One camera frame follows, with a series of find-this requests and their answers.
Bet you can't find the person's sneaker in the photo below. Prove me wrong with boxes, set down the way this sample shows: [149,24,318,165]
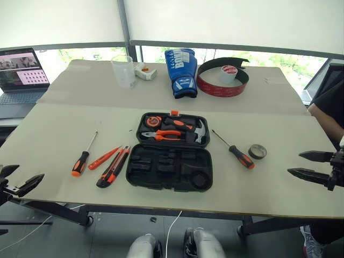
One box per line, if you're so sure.
[300,225,324,258]

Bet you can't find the blue boxing glove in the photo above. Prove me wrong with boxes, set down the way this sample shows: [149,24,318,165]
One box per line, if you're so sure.
[164,48,199,99]

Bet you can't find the black shaft screwdriver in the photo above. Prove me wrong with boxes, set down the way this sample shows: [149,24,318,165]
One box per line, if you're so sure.
[211,129,256,170]

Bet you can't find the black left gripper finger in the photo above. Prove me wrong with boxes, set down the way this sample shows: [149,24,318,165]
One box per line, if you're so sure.
[3,173,45,198]
[0,164,20,178]

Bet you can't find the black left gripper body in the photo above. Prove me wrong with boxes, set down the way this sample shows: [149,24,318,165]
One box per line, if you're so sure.
[0,177,13,206]

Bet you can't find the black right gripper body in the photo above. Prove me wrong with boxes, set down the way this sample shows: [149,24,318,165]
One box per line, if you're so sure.
[327,148,344,192]

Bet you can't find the orange and black utility knife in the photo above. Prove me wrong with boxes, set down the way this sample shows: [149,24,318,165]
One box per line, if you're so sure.
[96,146,131,189]
[99,146,126,181]

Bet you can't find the white and red tape roll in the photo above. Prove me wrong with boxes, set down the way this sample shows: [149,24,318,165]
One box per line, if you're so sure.
[220,64,239,85]

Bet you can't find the orange test pen screwdriver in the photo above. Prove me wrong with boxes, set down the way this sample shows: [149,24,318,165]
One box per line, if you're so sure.
[88,145,123,171]

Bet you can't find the person in black clothes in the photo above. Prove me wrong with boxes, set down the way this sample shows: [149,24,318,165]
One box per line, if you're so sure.
[309,77,344,246]

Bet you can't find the grey window frame post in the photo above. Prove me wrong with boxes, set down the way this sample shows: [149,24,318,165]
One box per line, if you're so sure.
[117,0,144,64]

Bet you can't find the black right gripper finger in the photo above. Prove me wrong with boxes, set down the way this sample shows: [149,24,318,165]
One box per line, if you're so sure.
[287,168,331,187]
[298,150,335,163]

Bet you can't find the silver shaft screwdriver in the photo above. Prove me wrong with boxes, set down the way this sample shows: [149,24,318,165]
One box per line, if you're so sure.
[71,130,99,177]

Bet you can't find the clear plastic measuring cup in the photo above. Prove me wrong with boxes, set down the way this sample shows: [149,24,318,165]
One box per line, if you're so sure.
[111,54,138,89]

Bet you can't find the open grey laptop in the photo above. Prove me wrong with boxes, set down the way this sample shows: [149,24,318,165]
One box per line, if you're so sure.
[0,47,51,119]

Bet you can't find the dark electrical tape roll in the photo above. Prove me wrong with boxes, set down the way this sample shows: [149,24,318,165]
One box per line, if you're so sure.
[247,144,268,160]

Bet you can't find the black tool case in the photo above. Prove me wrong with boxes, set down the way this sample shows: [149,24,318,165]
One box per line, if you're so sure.
[125,110,214,193]

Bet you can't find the red and black band loop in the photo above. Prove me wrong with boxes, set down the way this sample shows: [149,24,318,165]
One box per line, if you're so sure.
[196,56,250,98]

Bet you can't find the white glue gun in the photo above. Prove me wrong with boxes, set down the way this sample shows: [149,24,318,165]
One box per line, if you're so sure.
[133,62,157,81]

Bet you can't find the orange handled pliers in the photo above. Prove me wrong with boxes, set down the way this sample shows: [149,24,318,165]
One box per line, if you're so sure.
[140,129,182,141]

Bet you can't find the orange and black tape measure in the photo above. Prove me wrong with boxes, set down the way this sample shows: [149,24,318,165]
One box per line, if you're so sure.
[145,116,162,128]

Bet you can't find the white floor cable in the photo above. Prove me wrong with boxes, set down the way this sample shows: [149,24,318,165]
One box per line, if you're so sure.
[164,210,183,258]
[0,204,87,251]

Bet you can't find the claw hammer orange black handle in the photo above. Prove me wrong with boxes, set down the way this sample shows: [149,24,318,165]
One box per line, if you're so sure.
[163,117,211,144]

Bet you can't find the black metal table frame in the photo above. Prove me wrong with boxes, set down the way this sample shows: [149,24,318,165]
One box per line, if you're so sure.
[0,199,306,238]

